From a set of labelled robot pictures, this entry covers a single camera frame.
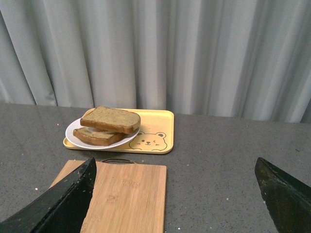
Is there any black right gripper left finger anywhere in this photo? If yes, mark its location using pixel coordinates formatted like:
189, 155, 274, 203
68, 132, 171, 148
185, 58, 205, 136
0, 158, 97, 233

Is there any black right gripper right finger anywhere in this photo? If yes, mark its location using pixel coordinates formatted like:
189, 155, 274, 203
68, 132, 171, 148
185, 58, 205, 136
255, 157, 311, 233

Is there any white round plate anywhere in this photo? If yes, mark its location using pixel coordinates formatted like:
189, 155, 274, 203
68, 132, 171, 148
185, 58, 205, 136
65, 118, 140, 150

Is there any bread slice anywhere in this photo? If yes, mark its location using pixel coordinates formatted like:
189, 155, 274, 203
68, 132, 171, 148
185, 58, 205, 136
73, 127, 126, 146
80, 106, 141, 134

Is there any bamboo cutting board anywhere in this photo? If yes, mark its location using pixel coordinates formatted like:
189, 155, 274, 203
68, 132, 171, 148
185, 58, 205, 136
50, 158, 167, 233

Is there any fried egg toy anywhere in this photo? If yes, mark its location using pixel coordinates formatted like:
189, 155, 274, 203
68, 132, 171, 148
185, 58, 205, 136
88, 127, 116, 133

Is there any yellow bear tray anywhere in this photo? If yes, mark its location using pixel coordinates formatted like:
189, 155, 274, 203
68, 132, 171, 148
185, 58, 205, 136
63, 109, 174, 154

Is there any grey curtain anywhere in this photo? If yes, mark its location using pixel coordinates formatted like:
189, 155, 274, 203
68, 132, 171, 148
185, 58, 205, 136
0, 0, 311, 123

